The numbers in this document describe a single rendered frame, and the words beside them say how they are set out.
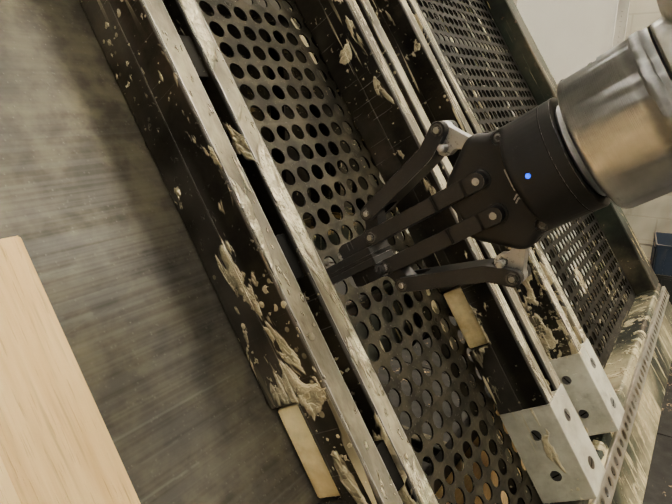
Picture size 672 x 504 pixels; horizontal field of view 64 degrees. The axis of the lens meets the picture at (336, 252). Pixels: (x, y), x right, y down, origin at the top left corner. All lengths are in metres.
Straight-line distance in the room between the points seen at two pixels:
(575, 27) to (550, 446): 3.28
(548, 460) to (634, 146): 0.51
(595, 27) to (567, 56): 0.21
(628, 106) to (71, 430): 0.36
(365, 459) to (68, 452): 0.20
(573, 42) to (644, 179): 3.50
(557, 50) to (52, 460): 3.68
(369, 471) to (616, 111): 0.29
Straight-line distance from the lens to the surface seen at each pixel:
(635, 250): 1.59
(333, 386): 0.42
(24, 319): 0.37
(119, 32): 0.51
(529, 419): 0.74
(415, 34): 0.89
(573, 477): 0.77
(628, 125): 0.32
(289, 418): 0.46
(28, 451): 0.36
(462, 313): 0.72
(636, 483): 0.99
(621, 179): 0.33
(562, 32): 3.84
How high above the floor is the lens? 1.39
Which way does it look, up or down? 16 degrees down
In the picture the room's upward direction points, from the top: straight up
